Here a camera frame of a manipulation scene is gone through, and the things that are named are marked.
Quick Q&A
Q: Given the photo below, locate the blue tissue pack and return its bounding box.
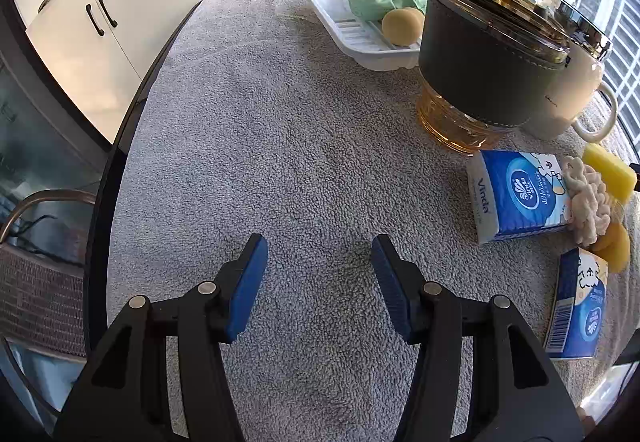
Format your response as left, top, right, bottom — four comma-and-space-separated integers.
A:
544, 247, 608, 360
466, 150, 572, 244

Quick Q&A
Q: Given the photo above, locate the white knotted rope toy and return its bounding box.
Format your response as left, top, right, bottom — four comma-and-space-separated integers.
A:
560, 156, 611, 248

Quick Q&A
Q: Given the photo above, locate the yellow round sponge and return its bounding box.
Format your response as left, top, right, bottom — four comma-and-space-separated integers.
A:
590, 222, 630, 273

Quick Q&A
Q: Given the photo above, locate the yellow rectangular sponge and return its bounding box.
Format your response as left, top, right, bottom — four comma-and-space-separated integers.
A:
582, 143, 637, 205

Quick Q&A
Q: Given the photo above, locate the beige gourd makeup sponge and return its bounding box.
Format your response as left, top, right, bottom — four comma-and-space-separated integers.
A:
381, 8, 425, 47

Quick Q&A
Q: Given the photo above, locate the grey towel table cover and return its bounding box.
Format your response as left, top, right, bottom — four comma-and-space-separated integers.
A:
104, 0, 640, 438

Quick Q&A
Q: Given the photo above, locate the metal mesh chair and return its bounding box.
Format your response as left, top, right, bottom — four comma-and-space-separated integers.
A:
0, 189, 101, 418

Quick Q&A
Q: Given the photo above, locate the amber glass tumbler green sleeve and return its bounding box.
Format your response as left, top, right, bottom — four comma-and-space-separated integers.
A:
416, 0, 570, 155

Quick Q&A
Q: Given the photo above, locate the white plastic tray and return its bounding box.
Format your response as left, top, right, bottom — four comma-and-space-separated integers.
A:
309, 0, 421, 72

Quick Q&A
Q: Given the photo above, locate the white mug chrome lid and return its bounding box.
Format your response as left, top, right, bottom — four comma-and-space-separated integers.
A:
523, 0, 617, 143

